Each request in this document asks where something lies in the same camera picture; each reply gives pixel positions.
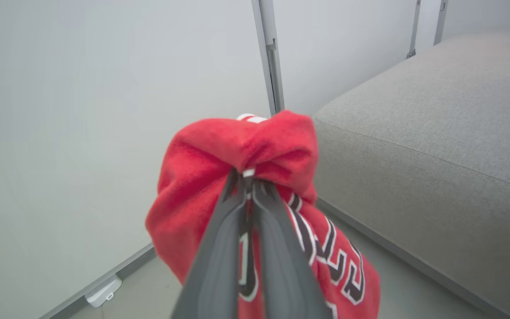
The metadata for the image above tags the grey fabric sofa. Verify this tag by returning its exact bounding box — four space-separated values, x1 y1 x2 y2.
313 30 510 319

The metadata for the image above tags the red basketball jersey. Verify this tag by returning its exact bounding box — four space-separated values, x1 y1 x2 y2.
145 110 381 319

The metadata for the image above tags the grey partition bottom rail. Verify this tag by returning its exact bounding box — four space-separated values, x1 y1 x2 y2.
38 242 156 319

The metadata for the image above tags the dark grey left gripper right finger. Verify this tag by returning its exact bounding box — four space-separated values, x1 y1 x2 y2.
251 176 332 319

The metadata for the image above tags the thin grey partition post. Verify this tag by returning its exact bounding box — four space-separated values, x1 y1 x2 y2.
433 0 449 46
406 0 421 59

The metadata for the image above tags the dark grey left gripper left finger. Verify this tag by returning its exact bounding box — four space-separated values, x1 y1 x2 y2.
171 169 248 319

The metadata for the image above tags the small white wall device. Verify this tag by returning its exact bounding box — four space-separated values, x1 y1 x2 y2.
85 275 123 308

